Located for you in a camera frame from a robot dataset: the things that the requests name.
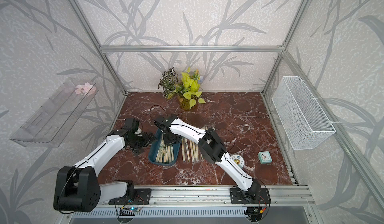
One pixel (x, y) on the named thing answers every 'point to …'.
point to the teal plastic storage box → (156, 145)
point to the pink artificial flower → (86, 89)
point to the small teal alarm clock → (265, 157)
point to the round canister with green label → (239, 159)
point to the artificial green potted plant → (185, 87)
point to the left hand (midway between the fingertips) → (152, 142)
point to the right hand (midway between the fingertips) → (170, 143)
